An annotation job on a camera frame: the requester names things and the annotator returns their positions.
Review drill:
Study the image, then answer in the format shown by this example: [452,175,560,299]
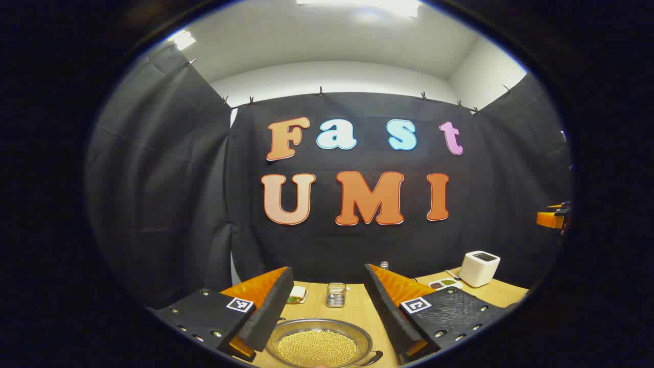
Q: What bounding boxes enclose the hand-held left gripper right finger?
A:
[364,263,519,364]

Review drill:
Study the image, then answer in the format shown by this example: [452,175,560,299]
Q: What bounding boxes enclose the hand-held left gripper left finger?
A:
[148,266,295,362]

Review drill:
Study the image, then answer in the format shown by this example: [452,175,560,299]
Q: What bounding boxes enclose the stainless steel pot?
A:
[266,318,384,368]

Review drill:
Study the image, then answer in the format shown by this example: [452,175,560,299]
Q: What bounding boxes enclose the pile of soybeans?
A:
[277,330,358,367]

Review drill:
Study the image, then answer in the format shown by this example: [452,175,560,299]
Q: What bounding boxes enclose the white boxy appliance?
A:
[458,250,501,288]

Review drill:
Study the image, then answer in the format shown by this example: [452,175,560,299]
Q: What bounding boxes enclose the black backdrop cloth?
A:
[86,43,573,310]

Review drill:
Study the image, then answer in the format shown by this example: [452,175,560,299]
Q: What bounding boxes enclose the row of cloth clips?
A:
[186,58,514,116]

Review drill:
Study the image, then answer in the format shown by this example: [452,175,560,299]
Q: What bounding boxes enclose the ceiling light panel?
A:
[171,31,197,51]
[296,0,422,18]

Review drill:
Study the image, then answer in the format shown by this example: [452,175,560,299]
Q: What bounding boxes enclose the wire mesh basket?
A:
[326,283,348,308]

